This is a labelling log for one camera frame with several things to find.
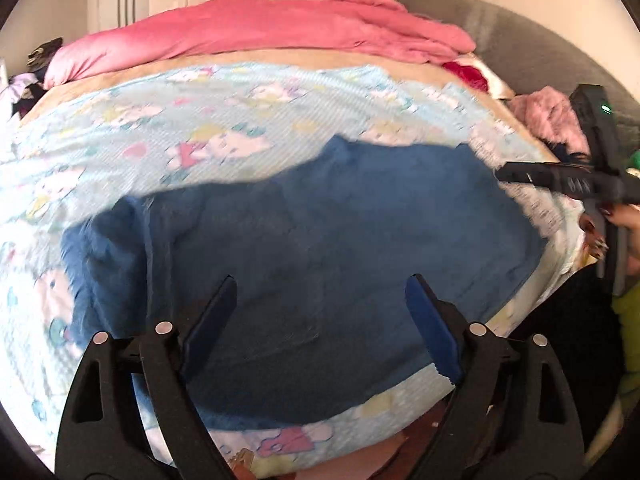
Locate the green sleeve right forearm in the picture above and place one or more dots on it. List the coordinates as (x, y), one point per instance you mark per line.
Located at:
(628, 310)

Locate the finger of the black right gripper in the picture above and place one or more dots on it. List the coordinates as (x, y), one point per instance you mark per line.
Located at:
(569, 180)

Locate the pile of dark clothes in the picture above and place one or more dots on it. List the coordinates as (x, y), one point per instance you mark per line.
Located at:
(42, 55)

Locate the grey headboard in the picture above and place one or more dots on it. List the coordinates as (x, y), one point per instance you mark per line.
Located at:
(528, 56)

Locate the pink duvet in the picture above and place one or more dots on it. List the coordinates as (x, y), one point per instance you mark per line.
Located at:
(376, 27)

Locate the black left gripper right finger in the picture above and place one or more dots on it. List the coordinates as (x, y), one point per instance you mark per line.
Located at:
(511, 415)

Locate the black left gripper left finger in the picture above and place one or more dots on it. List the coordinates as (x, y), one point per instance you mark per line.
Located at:
(129, 415)

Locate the right hand painted nails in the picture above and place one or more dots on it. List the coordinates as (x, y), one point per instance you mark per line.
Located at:
(623, 216)

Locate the pink fluffy cloth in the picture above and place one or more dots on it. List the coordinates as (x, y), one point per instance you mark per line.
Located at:
(548, 115)

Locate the blue denim pants lace trim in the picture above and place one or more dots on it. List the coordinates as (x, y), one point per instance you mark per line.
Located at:
(289, 292)

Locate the red cloth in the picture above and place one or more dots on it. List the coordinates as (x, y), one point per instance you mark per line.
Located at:
(471, 75)

